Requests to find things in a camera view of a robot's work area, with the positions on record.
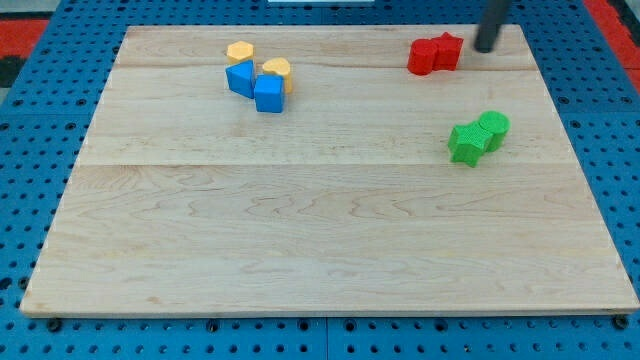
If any red cylinder block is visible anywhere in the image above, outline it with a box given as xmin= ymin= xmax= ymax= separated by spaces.
xmin=407 ymin=38 xmax=438 ymax=76

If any light wooden board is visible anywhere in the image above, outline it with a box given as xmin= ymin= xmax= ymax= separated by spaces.
xmin=21 ymin=25 xmax=639 ymax=318

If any blue cube block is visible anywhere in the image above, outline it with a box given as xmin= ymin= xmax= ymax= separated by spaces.
xmin=254 ymin=74 xmax=285 ymax=113

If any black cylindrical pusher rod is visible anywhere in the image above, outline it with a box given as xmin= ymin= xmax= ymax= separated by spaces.
xmin=473 ymin=0 xmax=512 ymax=53

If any green star block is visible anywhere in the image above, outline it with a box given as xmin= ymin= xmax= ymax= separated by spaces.
xmin=447 ymin=121 xmax=493 ymax=167

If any green cylinder block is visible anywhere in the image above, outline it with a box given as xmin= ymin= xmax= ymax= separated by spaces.
xmin=478 ymin=111 xmax=511 ymax=152

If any yellow heart block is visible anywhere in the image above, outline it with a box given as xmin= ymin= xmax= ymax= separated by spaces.
xmin=262 ymin=57 xmax=293 ymax=94

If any yellow hexagon block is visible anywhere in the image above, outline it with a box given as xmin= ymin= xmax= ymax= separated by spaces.
xmin=226 ymin=41 xmax=255 ymax=65

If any red star block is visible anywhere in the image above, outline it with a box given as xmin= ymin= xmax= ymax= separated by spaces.
xmin=433 ymin=32 xmax=464 ymax=71

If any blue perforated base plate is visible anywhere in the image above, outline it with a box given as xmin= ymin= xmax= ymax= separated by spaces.
xmin=1 ymin=1 xmax=639 ymax=359

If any blue triangle block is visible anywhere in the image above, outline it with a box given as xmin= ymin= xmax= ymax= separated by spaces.
xmin=225 ymin=60 xmax=255 ymax=99

